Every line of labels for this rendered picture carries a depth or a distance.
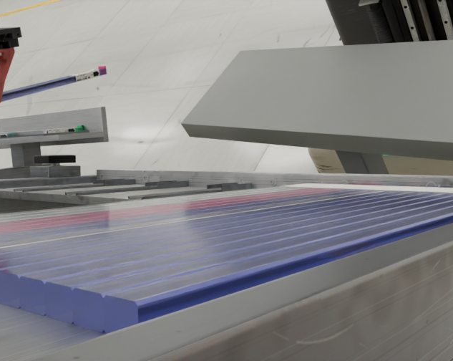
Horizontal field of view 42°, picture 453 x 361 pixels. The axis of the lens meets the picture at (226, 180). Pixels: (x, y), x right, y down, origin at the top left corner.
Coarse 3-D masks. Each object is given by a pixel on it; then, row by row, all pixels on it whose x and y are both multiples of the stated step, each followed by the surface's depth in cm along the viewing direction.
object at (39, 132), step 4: (76, 128) 109; (80, 128) 110; (8, 132) 98; (12, 132) 98; (16, 132) 99; (20, 132) 99; (24, 132) 100; (28, 132) 101; (32, 132) 101; (36, 132) 102; (40, 132) 103; (44, 132) 103; (0, 136) 96; (4, 136) 97; (8, 136) 98; (12, 136) 98; (16, 136) 99; (20, 136) 99; (24, 136) 100; (28, 136) 101; (32, 136) 101; (36, 136) 102
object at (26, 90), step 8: (104, 72) 102; (56, 80) 91; (64, 80) 93; (72, 80) 95; (16, 88) 86; (24, 88) 86; (32, 88) 87; (40, 88) 88; (48, 88) 90; (8, 96) 83; (16, 96) 84
